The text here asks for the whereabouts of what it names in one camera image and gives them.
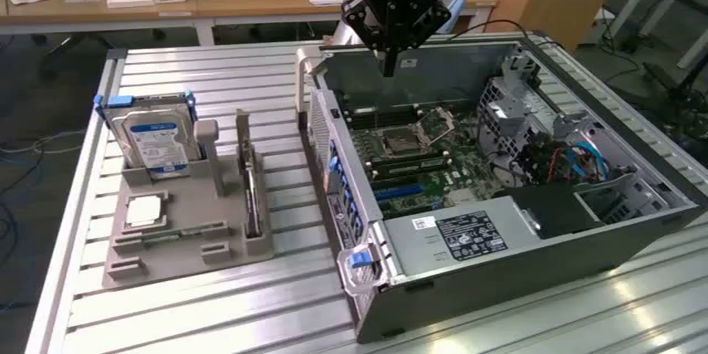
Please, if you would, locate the green RAM stick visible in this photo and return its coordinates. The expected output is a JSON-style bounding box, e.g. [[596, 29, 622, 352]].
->
[[140, 227, 223, 244]]

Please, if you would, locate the black cable behind case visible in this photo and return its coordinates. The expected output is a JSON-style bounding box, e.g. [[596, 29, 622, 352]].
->
[[436, 19, 542, 42]]

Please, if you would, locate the blue case latch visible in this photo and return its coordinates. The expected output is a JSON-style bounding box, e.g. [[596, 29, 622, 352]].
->
[[347, 249, 371, 271]]

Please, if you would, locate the silver CPU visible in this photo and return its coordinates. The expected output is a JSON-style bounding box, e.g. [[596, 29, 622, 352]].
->
[[124, 197, 166, 227]]

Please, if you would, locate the hard disk in blue carrier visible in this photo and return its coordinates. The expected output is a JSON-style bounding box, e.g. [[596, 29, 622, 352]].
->
[[94, 90, 199, 182]]

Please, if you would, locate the grey power supply unit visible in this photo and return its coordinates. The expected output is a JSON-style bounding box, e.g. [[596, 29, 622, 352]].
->
[[380, 196, 543, 285]]

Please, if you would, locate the perforated metal disk bay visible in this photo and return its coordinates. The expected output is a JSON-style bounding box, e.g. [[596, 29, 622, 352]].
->
[[475, 75, 558, 156]]

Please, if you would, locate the grey printed parts rack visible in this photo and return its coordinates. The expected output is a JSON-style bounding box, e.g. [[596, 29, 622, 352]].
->
[[102, 119, 278, 289]]

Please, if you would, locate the open black PC case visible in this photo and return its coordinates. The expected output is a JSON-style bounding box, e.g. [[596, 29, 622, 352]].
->
[[296, 30, 708, 346]]

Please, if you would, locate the black RAM slot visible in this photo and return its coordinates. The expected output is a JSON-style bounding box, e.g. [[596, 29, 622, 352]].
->
[[343, 107, 415, 118], [347, 116, 418, 127]]

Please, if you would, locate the installed RAM stick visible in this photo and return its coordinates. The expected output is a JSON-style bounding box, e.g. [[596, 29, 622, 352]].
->
[[364, 154, 451, 173]]

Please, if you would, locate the blue expansion slot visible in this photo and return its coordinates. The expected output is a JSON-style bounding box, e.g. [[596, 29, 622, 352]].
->
[[375, 185, 432, 202]]

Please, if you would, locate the black floor stand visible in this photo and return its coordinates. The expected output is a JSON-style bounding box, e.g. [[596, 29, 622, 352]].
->
[[644, 61, 708, 106]]

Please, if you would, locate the low profile graphics card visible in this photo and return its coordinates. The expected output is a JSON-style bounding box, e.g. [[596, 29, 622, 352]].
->
[[235, 108, 268, 242]]

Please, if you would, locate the red wire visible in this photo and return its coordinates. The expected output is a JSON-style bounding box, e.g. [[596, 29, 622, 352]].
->
[[544, 144, 575, 183]]

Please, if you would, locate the white floor cable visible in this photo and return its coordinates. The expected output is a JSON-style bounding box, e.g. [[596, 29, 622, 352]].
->
[[0, 129, 86, 157]]

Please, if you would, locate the metal socket cover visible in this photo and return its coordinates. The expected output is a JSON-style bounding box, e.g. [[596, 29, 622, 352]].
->
[[412, 105, 462, 132]]

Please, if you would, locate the blue wire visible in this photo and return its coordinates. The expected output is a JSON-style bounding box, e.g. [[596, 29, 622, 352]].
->
[[572, 141, 611, 183]]

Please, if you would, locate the CPU socket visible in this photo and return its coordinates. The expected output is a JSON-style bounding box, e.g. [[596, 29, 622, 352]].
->
[[382, 126, 426, 160]]

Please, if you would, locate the blue floor cable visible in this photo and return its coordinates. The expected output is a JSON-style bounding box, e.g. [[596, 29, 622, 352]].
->
[[0, 150, 50, 313]]

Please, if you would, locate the green motherboard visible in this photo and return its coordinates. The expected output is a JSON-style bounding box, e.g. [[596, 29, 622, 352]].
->
[[336, 96, 510, 221]]

